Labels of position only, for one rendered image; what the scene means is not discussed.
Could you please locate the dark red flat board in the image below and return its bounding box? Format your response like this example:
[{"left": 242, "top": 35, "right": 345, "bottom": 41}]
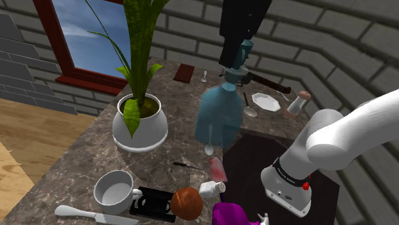
[{"left": 173, "top": 63, "right": 196, "bottom": 84}]

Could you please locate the small silver cutlery piece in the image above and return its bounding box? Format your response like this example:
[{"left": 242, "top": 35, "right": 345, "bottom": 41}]
[{"left": 276, "top": 89, "right": 291, "bottom": 102}]

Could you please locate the white octagonal plate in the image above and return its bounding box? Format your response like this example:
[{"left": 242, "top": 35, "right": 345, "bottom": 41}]
[{"left": 251, "top": 92, "right": 281, "bottom": 113}]

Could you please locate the blue translucent bottle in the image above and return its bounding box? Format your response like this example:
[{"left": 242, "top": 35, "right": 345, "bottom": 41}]
[{"left": 194, "top": 40, "right": 254, "bottom": 150}]

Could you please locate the white mill with brown top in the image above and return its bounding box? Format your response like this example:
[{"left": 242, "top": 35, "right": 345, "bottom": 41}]
[{"left": 283, "top": 91, "right": 312, "bottom": 120}]

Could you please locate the green plant in white pot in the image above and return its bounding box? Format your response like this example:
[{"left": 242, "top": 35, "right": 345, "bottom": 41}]
[{"left": 84, "top": 0, "right": 171, "bottom": 153}]

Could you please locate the pink translucent tube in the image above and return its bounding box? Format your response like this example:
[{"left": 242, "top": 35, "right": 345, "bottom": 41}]
[{"left": 208, "top": 157, "right": 228, "bottom": 183}]

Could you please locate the red framed window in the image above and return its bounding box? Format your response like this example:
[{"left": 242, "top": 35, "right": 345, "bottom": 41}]
[{"left": 32, "top": 0, "right": 129, "bottom": 96}]

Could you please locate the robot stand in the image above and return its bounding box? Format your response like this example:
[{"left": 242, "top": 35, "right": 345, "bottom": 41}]
[{"left": 221, "top": 132, "right": 341, "bottom": 225}]

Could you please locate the small black knife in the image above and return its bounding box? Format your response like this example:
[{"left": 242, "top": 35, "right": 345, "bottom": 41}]
[{"left": 173, "top": 161, "right": 205, "bottom": 171}]

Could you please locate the white salt shaker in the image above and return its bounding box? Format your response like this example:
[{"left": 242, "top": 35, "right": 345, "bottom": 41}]
[{"left": 198, "top": 180, "right": 227, "bottom": 199}]

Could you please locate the brown round ball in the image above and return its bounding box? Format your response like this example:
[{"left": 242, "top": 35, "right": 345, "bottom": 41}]
[{"left": 169, "top": 187, "right": 205, "bottom": 221}]

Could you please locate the purple object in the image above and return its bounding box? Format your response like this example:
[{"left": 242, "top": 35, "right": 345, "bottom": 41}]
[{"left": 212, "top": 193, "right": 260, "bottom": 225}]

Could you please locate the small white figure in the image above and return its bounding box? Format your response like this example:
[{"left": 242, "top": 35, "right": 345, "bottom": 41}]
[{"left": 256, "top": 212, "right": 270, "bottom": 225}]

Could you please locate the black video cassette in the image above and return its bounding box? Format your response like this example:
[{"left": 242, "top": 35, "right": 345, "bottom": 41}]
[{"left": 129, "top": 186, "right": 177, "bottom": 224}]

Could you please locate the white cup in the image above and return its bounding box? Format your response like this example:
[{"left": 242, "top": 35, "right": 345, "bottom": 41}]
[{"left": 93, "top": 169, "right": 143, "bottom": 216}]

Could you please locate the white table knife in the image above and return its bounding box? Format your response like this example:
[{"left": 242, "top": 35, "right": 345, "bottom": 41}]
[{"left": 54, "top": 205, "right": 140, "bottom": 225}]

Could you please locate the dark long handled kitchen tool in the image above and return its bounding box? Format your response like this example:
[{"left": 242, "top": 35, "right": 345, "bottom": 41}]
[{"left": 218, "top": 69, "right": 292, "bottom": 95}]

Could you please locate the dark handled silver spoon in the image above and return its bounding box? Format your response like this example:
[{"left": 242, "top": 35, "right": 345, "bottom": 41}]
[{"left": 242, "top": 91, "right": 258, "bottom": 118}]

